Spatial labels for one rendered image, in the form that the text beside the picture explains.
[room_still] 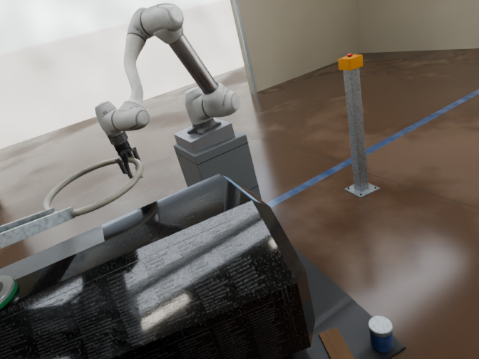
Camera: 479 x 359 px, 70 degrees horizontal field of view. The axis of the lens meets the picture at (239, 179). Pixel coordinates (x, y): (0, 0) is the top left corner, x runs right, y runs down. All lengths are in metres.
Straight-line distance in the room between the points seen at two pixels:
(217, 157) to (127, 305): 1.25
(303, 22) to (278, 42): 0.74
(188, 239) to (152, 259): 0.15
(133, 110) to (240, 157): 0.94
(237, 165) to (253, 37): 5.06
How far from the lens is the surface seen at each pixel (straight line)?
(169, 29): 1.89
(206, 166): 2.23
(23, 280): 1.50
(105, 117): 1.77
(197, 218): 1.35
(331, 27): 8.48
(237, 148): 2.31
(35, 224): 1.51
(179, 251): 1.30
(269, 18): 7.43
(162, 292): 1.28
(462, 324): 2.05
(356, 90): 2.68
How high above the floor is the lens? 1.54
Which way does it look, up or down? 25 degrees down
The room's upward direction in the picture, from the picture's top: 15 degrees counter-clockwise
